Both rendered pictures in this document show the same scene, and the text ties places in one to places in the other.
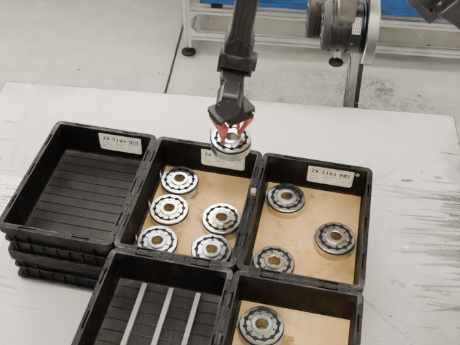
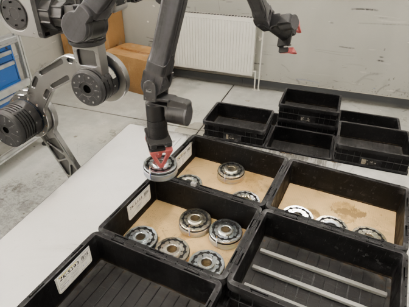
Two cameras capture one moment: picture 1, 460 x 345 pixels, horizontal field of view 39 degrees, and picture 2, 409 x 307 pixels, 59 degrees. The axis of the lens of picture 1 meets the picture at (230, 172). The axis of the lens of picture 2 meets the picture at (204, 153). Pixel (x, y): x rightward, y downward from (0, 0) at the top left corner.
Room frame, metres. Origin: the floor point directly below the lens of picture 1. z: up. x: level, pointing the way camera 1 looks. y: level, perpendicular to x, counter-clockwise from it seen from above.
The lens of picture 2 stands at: (0.83, 0.84, 1.68)
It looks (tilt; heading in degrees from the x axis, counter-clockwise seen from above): 33 degrees down; 286
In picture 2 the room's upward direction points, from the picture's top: straight up
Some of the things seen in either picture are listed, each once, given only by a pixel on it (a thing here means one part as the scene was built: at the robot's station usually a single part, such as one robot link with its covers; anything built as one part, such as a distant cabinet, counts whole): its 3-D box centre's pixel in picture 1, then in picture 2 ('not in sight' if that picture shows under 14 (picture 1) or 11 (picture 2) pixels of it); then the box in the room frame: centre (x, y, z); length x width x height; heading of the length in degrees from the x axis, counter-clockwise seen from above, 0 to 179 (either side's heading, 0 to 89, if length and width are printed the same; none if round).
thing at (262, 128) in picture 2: not in sight; (237, 145); (1.17, -1.23, 0.37); 0.40 x 0.30 x 0.45; 175
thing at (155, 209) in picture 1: (169, 209); (171, 250); (1.12, 0.16, 0.86); 0.10 x 0.10 x 0.01
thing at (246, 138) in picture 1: (231, 138); (160, 164); (1.20, 0.00, 1.04); 0.10 x 0.10 x 0.01
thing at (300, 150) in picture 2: not in sight; (296, 163); (0.77, -1.20, 0.31); 0.40 x 0.30 x 0.34; 175
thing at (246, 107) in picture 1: (231, 101); (157, 129); (1.20, 0.00, 1.16); 0.10 x 0.07 x 0.07; 122
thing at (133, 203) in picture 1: (192, 198); (182, 220); (1.10, 0.09, 0.92); 0.40 x 0.30 x 0.02; 169
